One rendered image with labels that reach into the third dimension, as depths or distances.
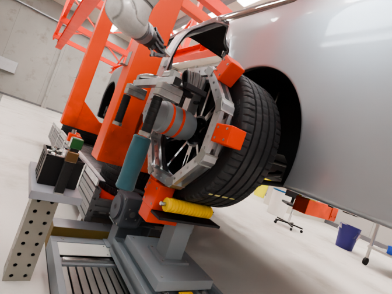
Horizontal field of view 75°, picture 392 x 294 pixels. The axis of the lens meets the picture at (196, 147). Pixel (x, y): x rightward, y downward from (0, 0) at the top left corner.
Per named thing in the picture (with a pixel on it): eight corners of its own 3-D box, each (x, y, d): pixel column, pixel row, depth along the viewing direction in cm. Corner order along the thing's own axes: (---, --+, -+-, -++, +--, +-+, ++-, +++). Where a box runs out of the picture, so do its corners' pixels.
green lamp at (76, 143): (80, 151, 92) (84, 140, 92) (69, 147, 89) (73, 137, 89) (79, 149, 95) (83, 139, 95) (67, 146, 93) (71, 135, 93)
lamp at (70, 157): (76, 164, 92) (80, 153, 92) (64, 161, 89) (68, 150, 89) (74, 161, 95) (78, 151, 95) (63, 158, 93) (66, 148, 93)
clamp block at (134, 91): (144, 100, 120) (148, 90, 120) (126, 93, 115) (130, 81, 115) (140, 100, 124) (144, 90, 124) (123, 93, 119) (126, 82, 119)
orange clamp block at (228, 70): (230, 88, 105) (245, 70, 101) (217, 80, 101) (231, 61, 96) (225, 79, 110) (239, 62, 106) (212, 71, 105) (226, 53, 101)
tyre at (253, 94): (244, 63, 141) (178, 144, 171) (213, 41, 128) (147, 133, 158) (312, 143, 96) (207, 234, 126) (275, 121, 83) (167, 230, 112)
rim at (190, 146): (240, 81, 140) (188, 144, 162) (209, 61, 126) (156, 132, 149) (286, 143, 105) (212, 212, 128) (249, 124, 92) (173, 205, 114)
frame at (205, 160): (201, 204, 96) (249, 69, 97) (187, 201, 93) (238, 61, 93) (146, 168, 141) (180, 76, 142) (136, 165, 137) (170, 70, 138)
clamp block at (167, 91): (179, 104, 92) (184, 90, 92) (158, 94, 87) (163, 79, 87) (172, 103, 96) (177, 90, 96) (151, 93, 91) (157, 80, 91)
